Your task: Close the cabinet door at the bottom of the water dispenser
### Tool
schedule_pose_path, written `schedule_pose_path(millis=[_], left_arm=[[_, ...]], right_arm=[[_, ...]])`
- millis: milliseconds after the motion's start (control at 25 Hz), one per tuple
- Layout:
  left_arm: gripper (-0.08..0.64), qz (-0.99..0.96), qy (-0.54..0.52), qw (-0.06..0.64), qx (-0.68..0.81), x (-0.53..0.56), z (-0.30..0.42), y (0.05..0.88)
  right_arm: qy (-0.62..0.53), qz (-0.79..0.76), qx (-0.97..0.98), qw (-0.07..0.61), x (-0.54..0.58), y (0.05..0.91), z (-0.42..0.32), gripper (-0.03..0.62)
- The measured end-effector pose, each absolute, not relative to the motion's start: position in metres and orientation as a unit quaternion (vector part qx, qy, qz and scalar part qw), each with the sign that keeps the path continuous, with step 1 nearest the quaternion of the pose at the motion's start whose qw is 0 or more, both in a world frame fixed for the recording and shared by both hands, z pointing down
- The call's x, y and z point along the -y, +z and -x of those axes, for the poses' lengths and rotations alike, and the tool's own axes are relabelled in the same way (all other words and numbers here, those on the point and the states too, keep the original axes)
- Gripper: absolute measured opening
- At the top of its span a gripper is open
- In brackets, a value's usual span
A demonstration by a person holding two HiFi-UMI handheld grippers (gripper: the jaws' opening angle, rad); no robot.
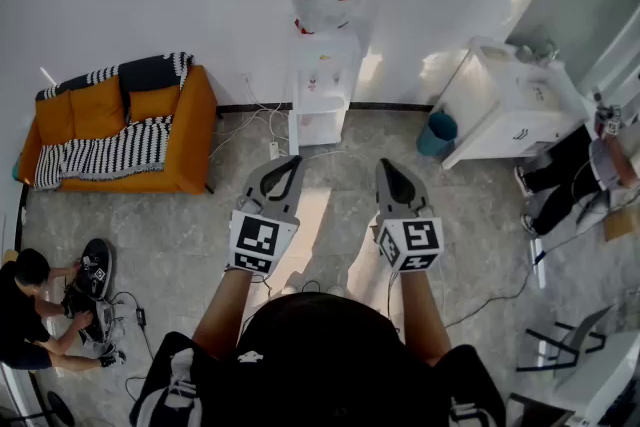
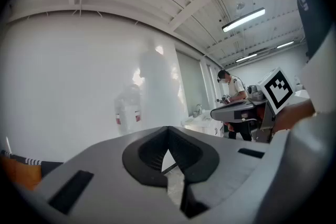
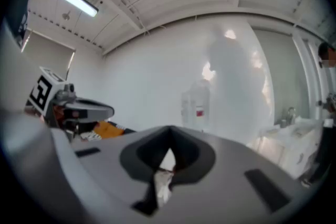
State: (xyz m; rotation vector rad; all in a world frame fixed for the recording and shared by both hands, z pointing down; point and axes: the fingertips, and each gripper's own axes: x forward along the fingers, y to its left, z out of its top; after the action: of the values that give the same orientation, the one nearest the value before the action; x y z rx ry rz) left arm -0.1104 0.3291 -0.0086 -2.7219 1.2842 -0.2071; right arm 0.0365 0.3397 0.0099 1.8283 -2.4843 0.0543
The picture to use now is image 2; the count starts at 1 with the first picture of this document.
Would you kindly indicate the ceiling tube light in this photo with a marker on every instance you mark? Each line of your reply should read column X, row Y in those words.
column 246, row 58
column 244, row 19
column 285, row 44

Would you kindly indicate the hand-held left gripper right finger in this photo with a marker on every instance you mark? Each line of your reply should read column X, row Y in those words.
column 231, row 162

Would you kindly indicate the grey fisheye camera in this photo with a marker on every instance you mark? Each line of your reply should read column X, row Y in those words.
column 255, row 93

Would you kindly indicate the orange sofa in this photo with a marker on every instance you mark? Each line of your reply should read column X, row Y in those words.
column 21, row 175

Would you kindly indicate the large clear water bottle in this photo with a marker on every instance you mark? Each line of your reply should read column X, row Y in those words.
column 128, row 110

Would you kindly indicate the black white striped blanket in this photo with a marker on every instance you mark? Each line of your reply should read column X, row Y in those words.
column 26, row 160

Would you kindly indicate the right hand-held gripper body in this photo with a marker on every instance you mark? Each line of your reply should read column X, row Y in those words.
column 277, row 91

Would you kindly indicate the person's black t-shirt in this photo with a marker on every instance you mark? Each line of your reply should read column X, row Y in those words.
column 315, row 8

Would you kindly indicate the grey roller blind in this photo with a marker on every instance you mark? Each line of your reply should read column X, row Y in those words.
column 189, row 81

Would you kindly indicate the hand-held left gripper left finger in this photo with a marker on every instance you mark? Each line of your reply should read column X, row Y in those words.
column 105, row 165

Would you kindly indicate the person's right forearm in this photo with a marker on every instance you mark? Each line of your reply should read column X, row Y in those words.
column 294, row 118

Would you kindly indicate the white furniture frame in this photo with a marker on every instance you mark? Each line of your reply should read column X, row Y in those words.
column 199, row 123

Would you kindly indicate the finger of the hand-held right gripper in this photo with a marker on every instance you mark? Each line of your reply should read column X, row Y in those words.
column 225, row 114
column 236, row 104

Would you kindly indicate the metal faucet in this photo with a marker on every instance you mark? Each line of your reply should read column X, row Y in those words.
column 199, row 108

